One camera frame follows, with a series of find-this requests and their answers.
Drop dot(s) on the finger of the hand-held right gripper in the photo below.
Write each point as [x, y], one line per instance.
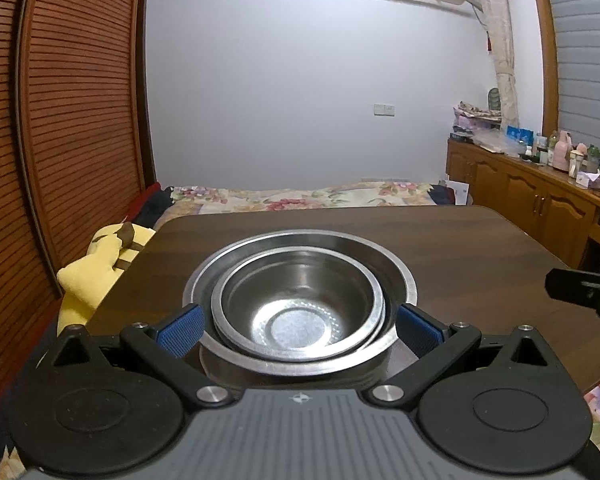
[575, 285]

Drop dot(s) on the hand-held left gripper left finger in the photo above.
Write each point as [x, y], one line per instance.
[182, 331]

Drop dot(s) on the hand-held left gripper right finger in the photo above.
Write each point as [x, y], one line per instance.
[420, 331]

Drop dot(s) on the medium stainless steel bowl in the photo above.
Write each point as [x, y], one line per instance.
[217, 310]

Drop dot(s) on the large stainless steel bowl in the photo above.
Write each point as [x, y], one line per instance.
[197, 285]

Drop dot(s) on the yellow plush toy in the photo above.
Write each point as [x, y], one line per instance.
[95, 270]

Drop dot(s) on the pink tissue box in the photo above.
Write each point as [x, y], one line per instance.
[588, 179]

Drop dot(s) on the wooden cabinet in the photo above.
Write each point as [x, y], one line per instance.
[515, 195]

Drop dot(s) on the green bottle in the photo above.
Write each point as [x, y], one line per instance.
[593, 160]

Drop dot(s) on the red and dark cloth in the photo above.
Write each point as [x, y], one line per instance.
[147, 207]

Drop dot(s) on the pink thermos bottle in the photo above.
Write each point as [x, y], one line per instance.
[563, 152]

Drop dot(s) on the dark navy blanket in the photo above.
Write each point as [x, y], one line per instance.
[442, 195]

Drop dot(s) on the white box beside cabinet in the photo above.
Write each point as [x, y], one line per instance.
[457, 192]

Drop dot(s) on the blue box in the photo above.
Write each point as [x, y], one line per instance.
[519, 135]

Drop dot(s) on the floral blanket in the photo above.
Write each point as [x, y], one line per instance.
[280, 200]

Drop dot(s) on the clear plastic bag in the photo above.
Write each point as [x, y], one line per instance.
[492, 141]

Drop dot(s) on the pile of papers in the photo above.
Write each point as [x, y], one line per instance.
[475, 117]

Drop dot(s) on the small grey fan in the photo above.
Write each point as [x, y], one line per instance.
[494, 100]

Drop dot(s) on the grey window blind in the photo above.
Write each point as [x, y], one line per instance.
[587, 50]

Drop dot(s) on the wooden louvered wardrobe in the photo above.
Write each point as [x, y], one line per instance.
[70, 110]

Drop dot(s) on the cream patterned curtain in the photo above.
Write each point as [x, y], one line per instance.
[500, 35]

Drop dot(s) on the white wall switch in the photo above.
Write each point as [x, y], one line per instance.
[384, 109]

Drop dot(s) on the wooden window frame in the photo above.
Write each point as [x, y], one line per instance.
[542, 50]

